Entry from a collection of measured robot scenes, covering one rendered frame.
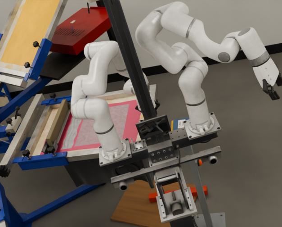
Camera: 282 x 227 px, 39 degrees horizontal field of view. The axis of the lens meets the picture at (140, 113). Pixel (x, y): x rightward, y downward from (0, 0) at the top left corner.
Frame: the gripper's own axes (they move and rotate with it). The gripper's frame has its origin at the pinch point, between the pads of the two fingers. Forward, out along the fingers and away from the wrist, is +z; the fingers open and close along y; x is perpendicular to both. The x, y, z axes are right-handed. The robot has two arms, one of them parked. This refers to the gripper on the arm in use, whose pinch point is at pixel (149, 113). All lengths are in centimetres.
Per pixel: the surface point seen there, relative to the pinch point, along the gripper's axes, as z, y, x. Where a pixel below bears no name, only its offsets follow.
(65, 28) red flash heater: -12, -83, 122
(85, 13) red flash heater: -13, -69, 144
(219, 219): 97, 26, -7
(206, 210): 77, 20, -14
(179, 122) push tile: 1.0, 18.0, -10.8
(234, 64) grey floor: 98, 52, 191
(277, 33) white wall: 75, 100, 200
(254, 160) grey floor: 98, 56, 47
